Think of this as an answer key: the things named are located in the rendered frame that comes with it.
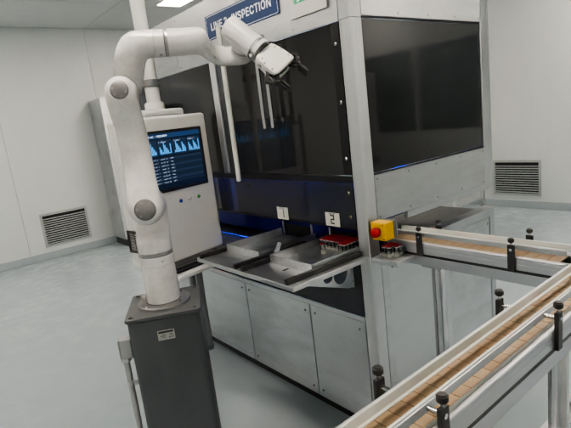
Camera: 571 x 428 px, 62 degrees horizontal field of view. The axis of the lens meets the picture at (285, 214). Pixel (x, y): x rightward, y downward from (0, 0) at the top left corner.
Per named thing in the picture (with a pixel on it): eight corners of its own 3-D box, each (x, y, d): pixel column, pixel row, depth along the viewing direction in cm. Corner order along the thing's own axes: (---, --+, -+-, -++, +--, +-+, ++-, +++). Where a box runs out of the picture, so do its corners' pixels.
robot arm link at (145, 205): (168, 216, 174) (166, 224, 159) (135, 222, 172) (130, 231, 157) (139, 76, 164) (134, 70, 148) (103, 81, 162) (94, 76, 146)
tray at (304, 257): (327, 242, 220) (326, 234, 220) (370, 250, 200) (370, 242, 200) (270, 262, 200) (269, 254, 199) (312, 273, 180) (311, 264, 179)
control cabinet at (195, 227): (203, 242, 283) (182, 109, 268) (225, 244, 271) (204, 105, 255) (129, 267, 246) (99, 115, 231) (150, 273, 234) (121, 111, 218)
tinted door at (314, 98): (285, 173, 223) (270, 43, 211) (354, 175, 190) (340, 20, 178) (285, 173, 222) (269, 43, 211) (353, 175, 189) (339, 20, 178)
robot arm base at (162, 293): (135, 316, 164) (125, 265, 160) (141, 297, 182) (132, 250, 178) (190, 306, 167) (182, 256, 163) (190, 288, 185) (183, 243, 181)
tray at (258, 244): (281, 233, 246) (281, 227, 246) (316, 239, 226) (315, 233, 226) (227, 250, 226) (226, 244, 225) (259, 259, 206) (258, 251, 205)
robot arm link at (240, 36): (246, 64, 167) (248, 46, 158) (219, 42, 168) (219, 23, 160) (262, 50, 169) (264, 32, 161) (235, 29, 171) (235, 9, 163)
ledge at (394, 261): (393, 252, 199) (392, 248, 198) (419, 257, 189) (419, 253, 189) (371, 261, 190) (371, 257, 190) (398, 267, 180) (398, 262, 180)
